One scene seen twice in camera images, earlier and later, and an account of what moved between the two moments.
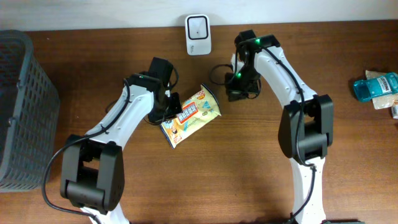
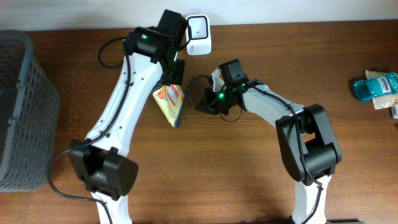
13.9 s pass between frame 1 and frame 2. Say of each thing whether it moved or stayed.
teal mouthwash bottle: stayed
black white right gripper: moved
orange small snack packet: stayed
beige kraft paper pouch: stayed
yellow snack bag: moved
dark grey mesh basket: stayed
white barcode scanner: stayed
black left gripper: moved
